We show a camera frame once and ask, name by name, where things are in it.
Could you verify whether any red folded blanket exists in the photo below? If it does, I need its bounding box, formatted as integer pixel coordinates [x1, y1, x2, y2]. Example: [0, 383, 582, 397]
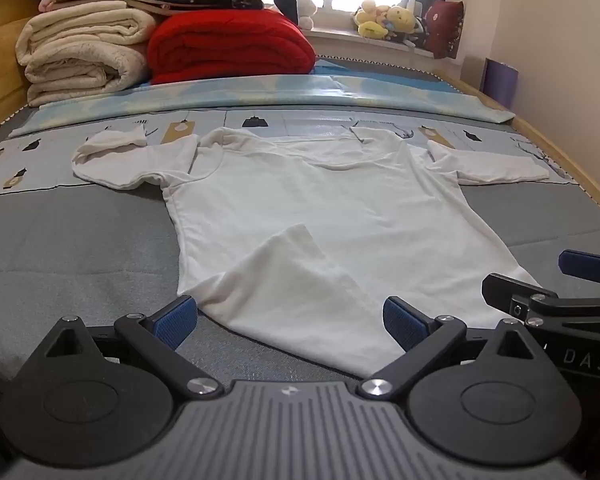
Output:
[147, 8, 316, 86]

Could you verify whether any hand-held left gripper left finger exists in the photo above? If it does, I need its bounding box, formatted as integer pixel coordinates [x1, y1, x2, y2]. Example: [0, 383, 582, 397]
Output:
[42, 295, 226, 398]

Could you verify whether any dark red cushion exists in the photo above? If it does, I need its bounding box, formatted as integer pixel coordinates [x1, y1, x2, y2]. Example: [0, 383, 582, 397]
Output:
[422, 0, 466, 61]

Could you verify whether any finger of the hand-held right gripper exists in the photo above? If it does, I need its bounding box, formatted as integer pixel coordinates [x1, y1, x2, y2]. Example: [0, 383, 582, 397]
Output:
[558, 249, 600, 288]
[481, 272, 600, 328]

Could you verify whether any printed bed sheet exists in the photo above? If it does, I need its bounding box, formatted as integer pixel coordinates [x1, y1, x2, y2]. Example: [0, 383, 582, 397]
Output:
[0, 107, 581, 198]

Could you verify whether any blue patterned quilt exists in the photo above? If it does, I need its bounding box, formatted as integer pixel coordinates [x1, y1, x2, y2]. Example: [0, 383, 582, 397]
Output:
[10, 57, 516, 138]

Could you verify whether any purple box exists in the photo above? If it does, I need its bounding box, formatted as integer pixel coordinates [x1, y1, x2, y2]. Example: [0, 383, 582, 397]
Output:
[482, 57, 520, 111]

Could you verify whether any white t-shirt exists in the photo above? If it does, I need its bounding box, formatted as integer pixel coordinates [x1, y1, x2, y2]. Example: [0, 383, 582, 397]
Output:
[71, 126, 551, 378]

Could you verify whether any cream folded blanket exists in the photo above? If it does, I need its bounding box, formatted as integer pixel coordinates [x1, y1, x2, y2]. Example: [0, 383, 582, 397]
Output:
[16, 7, 158, 108]

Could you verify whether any yellow and blue plush toy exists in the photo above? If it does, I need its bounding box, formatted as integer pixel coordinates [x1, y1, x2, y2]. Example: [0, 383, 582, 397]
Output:
[384, 5, 426, 43]

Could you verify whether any white striped folded garment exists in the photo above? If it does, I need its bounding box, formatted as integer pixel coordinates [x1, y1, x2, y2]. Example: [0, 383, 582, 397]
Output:
[125, 0, 266, 16]

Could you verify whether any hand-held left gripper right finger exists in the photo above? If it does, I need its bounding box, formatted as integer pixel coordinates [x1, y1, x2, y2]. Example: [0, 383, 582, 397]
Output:
[357, 296, 537, 401]

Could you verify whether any white plush toy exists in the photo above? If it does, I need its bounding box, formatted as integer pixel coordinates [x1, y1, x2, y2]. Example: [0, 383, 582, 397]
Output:
[296, 0, 318, 30]

